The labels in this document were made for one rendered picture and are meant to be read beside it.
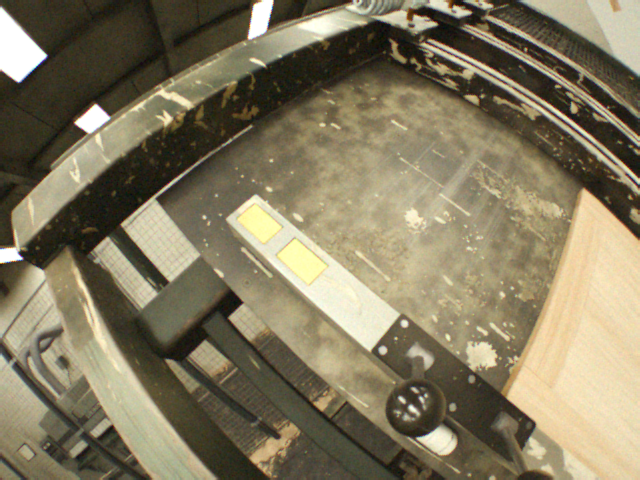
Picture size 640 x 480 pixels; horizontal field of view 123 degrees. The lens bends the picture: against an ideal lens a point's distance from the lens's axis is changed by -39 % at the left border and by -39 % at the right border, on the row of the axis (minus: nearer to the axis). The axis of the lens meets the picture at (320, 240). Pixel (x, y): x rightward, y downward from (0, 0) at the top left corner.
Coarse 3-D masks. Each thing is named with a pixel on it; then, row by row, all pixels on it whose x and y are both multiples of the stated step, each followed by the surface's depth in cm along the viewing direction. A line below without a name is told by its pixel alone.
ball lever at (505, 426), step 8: (496, 416) 22; (504, 416) 21; (496, 424) 21; (504, 424) 20; (512, 424) 20; (496, 432) 21; (504, 432) 19; (512, 432) 20; (504, 440) 19; (512, 440) 18; (512, 448) 17; (512, 456) 16; (520, 456) 15; (520, 464) 15; (520, 472) 14; (528, 472) 12; (536, 472) 12; (544, 472) 12
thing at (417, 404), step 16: (416, 352) 24; (416, 368) 21; (400, 384) 16; (416, 384) 15; (432, 384) 15; (400, 400) 14; (416, 400) 14; (432, 400) 14; (400, 416) 14; (416, 416) 13; (432, 416) 13; (400, 432) 14; (416, 432) 13
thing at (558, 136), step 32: (416, 0) 43; (416, 32) 46; (416, 64) 54; (448, 64) 49; (480, 64) 47; (480, 96) 49; (512, 96) 43; (512, 128) 48; (544, 128) 42; (576, 128) 40; (576, 160) 41; (608, 160) 36; (608, 192) 38
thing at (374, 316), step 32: (288, 224) 33; (256, 256) 35; (320, 256) 31; (320, 288) 29; (352, 288) 29; (352, 320) 28; (384, 320) 28; (448, 416) 23; (480, 448) 24; (544, 448) 20
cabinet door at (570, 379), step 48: (576, 240) 34; (624, 240) 34; (576, 288) 31; (624, 288) 30; (576, 336) 28; (624, 336) 27; (528, 384) 25; (576, 384) 25; (624, 384) 24; (576, 432) 22; (624, 432) 20
